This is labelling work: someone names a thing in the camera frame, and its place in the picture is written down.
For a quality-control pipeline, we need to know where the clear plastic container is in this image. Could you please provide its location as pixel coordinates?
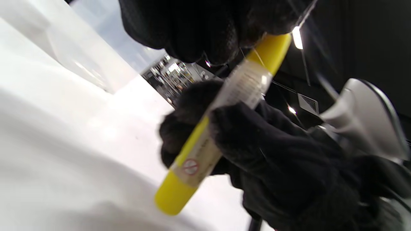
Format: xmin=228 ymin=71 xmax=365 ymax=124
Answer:
xmin=0 ymin=0 xmax=138 ymax=94

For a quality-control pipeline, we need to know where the small yellow glue cap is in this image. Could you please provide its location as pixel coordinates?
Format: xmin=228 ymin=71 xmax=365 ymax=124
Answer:
xmin=247 ymin=34 xmax=292 ymax=76

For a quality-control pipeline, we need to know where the yellow liquid glue bottle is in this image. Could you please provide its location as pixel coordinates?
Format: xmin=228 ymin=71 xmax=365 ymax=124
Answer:
xmin=155 ymin=59 xmax=273 ymax=215

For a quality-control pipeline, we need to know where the black and white controller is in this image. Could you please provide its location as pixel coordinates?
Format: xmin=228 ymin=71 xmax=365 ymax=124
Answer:
xmin=319 ymin=78 xmax=410 ymax=161

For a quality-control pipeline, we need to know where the person's left hand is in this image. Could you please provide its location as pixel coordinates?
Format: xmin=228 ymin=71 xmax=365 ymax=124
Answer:
xmin=118 ymin=0 xmax=317 ymax=65

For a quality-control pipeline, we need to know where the person's right hand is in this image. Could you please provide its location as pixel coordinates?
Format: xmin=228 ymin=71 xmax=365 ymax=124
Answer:
xmin=159 ymin=80 xmax=411 ymax=231

